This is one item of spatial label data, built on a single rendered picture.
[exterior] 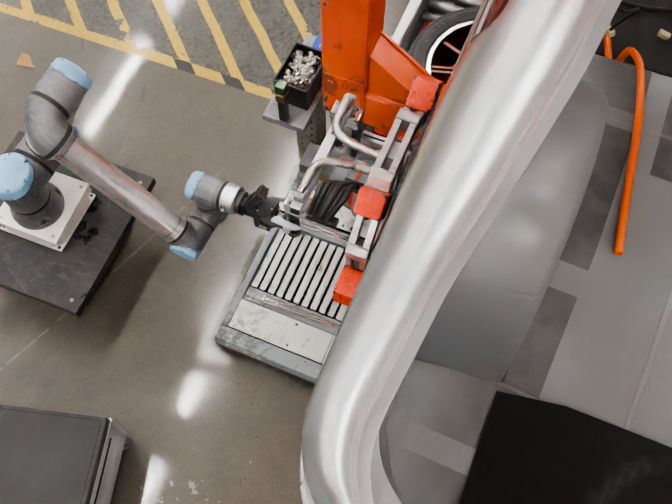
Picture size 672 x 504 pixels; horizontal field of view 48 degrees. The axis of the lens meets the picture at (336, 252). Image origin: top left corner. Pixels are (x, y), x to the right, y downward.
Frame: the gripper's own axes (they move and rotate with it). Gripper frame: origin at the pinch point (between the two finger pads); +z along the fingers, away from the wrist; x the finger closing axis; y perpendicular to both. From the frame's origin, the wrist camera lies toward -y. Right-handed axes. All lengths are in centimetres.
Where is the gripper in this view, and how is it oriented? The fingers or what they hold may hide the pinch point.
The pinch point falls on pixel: (299, 221)
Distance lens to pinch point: 224.5
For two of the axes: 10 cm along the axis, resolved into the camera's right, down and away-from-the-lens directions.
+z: 9.2, 3.5, -1.6
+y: 0.0, 4.3, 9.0
